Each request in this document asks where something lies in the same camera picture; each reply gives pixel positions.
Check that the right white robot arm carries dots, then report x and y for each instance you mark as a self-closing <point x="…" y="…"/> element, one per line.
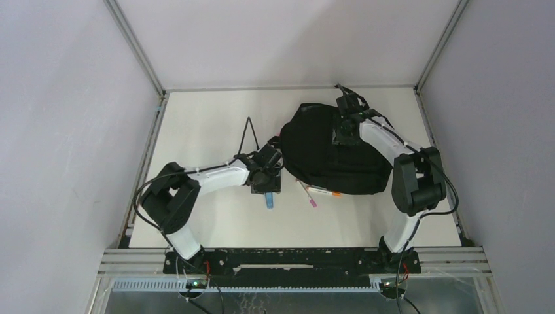
<point x="418" y="180"/>

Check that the orange capped marker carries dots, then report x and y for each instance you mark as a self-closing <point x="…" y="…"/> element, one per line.
<point x="313" y="189"/>

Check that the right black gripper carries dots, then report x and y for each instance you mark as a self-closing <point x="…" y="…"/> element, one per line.
<point x="337" y="136"/>

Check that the black student backpack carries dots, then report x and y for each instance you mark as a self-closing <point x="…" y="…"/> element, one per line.
<point x="315" y="154"/>

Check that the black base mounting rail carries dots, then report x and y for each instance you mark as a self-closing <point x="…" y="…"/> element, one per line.
<point x="302" y="266"/>

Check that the blue correction tape dispenser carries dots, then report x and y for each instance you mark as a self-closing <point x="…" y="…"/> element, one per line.
<point x="269" y="199"/>

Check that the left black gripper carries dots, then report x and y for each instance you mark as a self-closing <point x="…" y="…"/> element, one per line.
<point x="273" y="186"/>

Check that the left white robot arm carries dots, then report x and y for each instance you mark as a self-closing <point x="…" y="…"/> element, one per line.
<point x="166" y="202"/>

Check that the pink capped marker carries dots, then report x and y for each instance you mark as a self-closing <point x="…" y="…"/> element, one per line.
<point x="305" y="190"/>

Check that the white slotted cable duct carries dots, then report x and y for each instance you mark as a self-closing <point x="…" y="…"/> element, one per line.
<point x="370" y="284"/>

